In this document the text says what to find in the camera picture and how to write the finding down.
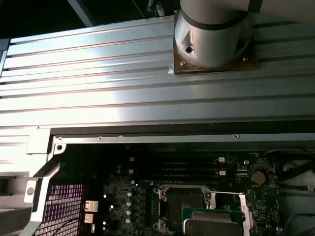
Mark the CPU socket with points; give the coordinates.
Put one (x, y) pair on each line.
(182, 199)

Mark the white clip RAM slot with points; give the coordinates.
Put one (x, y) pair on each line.
(177, 163)
(177, 173)

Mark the grey metal frame bar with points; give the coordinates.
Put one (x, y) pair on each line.
(82, 13)

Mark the metal socket cover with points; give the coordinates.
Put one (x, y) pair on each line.
(246, 209)

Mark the silver motherboard screw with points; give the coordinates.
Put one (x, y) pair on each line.
(279, 229)
(246, 162)

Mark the open PC case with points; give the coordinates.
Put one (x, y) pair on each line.
(172, 138)

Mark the silver green CPU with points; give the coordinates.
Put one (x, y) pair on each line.
(211, 226)

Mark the green motherboard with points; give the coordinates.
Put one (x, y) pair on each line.
(265, 204)

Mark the silver coin battery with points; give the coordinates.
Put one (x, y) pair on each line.
(258, 178)

